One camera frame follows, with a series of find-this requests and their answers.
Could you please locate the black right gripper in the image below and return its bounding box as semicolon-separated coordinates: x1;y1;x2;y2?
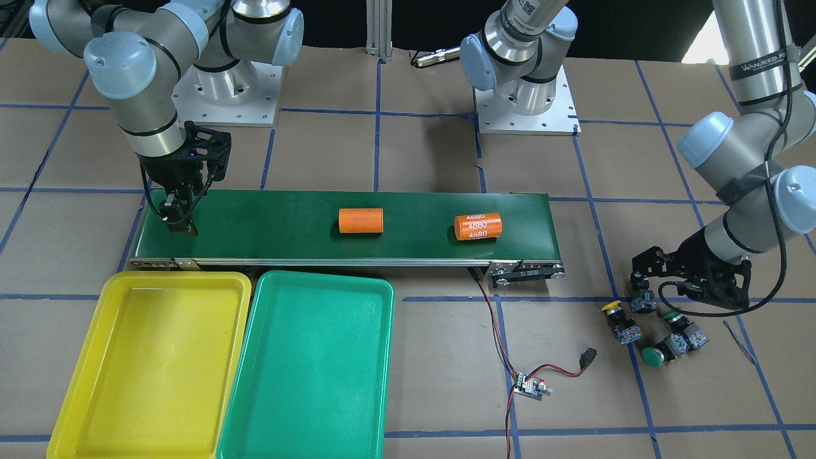
139;121;232;237

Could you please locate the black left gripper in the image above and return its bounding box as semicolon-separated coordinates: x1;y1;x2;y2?
630;246;752;312

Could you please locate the yellow push button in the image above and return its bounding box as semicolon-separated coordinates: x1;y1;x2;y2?
630;289;658;314
601;300;643;346

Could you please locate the green push button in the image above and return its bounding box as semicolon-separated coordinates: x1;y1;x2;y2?
641;334;688;368
662;311;708;351

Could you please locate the plain orange cylinder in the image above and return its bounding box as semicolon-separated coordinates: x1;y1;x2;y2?
338;207;384;233

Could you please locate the orange cylinder with white text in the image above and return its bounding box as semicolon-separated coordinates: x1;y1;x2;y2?
453;212;502;241

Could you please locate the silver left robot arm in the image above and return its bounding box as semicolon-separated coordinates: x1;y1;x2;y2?
460;1;814;317

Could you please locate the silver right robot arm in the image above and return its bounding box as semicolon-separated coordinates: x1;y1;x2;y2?
29;1;304;237

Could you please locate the green conveyor belt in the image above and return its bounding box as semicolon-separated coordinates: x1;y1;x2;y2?
127;191;565;285

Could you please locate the yellow plastic tray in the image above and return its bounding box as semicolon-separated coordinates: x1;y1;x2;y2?
47;271;252;458

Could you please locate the small motor controller board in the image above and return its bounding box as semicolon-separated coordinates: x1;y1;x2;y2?
513;372;553;401

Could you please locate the green plastic tray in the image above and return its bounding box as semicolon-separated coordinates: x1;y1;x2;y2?
217;270;395;458

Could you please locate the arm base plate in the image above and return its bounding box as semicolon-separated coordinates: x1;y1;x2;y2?
473;67;582;136
172;61;286;128

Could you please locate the aluminium frame post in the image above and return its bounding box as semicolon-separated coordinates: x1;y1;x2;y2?
365;0;393;61

